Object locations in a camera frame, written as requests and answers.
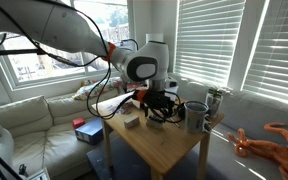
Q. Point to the papers on table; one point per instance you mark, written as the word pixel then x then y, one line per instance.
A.
pixel 115 107

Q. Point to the cream sofa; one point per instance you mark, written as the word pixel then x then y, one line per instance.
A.
pixel 34 133

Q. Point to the black round object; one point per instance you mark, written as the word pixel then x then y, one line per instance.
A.
pixel 181 110

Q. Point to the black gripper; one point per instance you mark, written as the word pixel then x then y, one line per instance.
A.
pixel 158 99

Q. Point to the narrow white window blind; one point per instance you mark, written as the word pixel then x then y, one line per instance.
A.
pixel 207 40

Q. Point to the glass jar with plant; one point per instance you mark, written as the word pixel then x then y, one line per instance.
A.
pixel 214 101

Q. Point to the white cylinder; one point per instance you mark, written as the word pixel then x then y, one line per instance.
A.
pixel 154 36

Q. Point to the white flat item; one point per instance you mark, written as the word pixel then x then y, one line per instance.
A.
pixel 39 175

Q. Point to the orange octopus plush toy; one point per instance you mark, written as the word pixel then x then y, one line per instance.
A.
pixel 277 151

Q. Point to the light grey sofa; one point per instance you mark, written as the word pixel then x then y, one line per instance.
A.
pixel 250 113

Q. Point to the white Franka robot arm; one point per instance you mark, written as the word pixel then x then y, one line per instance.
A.
pixel 57 23

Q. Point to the dark toy car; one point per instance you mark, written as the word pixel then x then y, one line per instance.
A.
pixel 155 118

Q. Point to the red box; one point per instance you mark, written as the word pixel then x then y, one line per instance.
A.
pixel 78 122

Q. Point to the floral pillow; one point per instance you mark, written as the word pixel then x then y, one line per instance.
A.
pixel 97 87

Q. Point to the translucent white plastic container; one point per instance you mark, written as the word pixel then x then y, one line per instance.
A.
pixel 173 83

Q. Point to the orange wrist mount bracket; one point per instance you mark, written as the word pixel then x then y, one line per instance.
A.
pixel 141 95

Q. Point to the small black object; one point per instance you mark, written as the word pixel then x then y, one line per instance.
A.
pixel 23 170

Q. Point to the chunky wooden block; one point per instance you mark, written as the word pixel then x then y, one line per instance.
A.
pixel 131 121

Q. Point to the wide white window blind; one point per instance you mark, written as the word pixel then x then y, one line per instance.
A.
pixel 277 50

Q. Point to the light wooden table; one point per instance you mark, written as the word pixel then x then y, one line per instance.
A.
pixel 164 150

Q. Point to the blue box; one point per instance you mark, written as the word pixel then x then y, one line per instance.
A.
pixel 90 132

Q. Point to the black horizontal bar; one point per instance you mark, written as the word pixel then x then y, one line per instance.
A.
pixel 14 52

